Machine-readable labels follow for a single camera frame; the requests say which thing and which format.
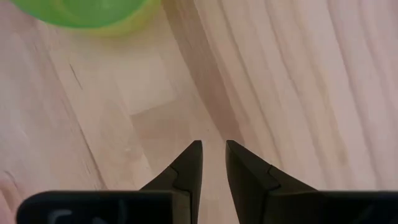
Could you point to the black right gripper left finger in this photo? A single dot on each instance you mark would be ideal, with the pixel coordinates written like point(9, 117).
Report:
point(189, 174)

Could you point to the green plastic bowl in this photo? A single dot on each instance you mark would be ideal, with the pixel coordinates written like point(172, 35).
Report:
point(81, 12)

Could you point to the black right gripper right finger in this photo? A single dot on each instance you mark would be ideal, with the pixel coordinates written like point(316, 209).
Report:
point(248, 180)

